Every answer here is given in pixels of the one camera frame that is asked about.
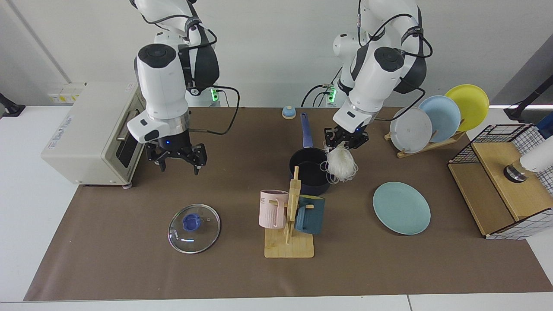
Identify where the wire basket with wooden floor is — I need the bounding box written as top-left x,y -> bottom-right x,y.
448,124 -> 553,241

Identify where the wooden cup stand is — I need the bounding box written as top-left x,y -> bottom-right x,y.
264,166 -> 315,259

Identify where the light blue plate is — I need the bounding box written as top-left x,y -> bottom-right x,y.
418,95 -> 461,143

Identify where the white cylinder with dark base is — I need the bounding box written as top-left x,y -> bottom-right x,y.
503,136 -> 553,183

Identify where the wooden plate rack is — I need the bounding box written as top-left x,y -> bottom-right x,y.
384,130 -> 466,159

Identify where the yellow plate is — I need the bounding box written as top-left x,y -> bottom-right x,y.
445,84 -> 490,132

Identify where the white vermicelli bundle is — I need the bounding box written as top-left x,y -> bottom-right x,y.
320,144 -> 359,184

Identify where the dark teal mug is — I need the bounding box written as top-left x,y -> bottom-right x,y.
295,196 -> 326,235

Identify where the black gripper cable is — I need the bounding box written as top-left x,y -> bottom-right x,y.
147,13 -> 240,135
358,13 -> 433,122

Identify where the dark blue saucepan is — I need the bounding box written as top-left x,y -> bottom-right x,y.
289,112 -> 333,196

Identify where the blue object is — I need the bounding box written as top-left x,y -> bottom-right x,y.
536,113 -> 553,140

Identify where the pale toaster oven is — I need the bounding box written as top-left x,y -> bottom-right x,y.
41,82 -> 149,190

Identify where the black base cable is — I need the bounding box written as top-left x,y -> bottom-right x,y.
301,84 -> 335,108

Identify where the pink ribbed mug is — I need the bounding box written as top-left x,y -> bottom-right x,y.
259,190 -> 289,229

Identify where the pale green plate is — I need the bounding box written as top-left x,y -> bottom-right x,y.
373,181 -> 432,235

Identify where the wall socket strip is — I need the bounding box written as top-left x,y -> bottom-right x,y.
47,83 -> 85,104

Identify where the glass lid with blue knob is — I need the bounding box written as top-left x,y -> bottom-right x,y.
167,203 -> 221,254

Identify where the brown table cloth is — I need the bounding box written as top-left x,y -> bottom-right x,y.
24,107 -> 553,301

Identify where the white plate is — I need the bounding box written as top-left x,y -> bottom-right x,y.
389,107 -> 433,154

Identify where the black clamp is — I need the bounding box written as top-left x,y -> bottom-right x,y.
0,93 -> 25,117

